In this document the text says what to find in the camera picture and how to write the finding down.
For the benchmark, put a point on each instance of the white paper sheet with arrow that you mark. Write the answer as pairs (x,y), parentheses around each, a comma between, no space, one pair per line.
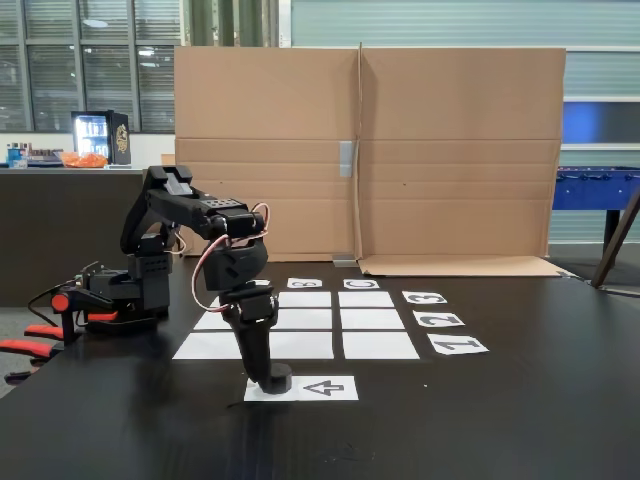
(345,395)

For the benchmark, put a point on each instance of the black hexagonal token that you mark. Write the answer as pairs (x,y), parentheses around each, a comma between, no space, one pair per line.
(281,381)

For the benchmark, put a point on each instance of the grey tape piece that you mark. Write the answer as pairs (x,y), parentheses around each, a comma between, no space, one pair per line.
(344,260)

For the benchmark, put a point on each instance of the paper sheet with number 2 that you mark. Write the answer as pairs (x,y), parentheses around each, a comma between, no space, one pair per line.
(439,319)

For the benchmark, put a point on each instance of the black clamp with orange knob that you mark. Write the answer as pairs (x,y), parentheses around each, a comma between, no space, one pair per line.
(70,305)

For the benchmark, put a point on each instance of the paper sheet with letter B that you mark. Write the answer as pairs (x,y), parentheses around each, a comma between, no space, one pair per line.
(305,283)

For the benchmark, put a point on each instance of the orange snack bag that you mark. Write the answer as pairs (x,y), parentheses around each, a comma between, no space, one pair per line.
(85,160)

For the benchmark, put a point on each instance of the grey tape strip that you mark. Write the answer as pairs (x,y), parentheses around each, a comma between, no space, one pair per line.
(346,159)

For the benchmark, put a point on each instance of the brown cardboard panel with flap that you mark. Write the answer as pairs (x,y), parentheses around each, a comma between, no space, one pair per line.
(460,150)

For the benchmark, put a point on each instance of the blue foosball table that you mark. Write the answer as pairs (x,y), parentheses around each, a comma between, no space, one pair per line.
(590,190)

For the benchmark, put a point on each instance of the paper sheet with number 1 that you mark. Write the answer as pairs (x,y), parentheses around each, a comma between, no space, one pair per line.
(457,345)

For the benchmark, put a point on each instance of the dark counter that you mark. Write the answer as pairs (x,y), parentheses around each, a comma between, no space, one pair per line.
(45,225)

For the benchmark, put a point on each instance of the black mini fridge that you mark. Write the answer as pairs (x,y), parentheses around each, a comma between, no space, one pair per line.
(117,137)

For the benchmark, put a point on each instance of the paper sheet with letter C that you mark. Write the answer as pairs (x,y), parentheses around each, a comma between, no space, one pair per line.
(361,284)

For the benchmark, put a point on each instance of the white paper grid square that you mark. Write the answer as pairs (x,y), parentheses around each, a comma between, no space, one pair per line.
(210,322)
(305,299)
(372,319)
(366,299)
(215,303)
(305,345)
(207,346)
(381,345)
(305,319)

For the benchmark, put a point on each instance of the paper sheet with number 3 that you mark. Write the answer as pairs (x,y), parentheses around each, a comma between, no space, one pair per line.
(425,297)

